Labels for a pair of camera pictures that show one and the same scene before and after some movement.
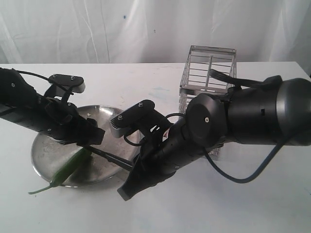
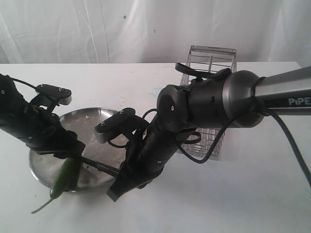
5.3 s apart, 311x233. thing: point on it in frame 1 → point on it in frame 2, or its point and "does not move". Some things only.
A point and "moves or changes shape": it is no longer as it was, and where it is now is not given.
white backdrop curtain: x=152 y=31 does not move
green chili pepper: x=64 y=170 moves or changes shape
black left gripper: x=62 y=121 → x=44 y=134
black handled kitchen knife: x=110 y=157 → x=100 y=166
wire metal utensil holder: x=197 y=81 does not move
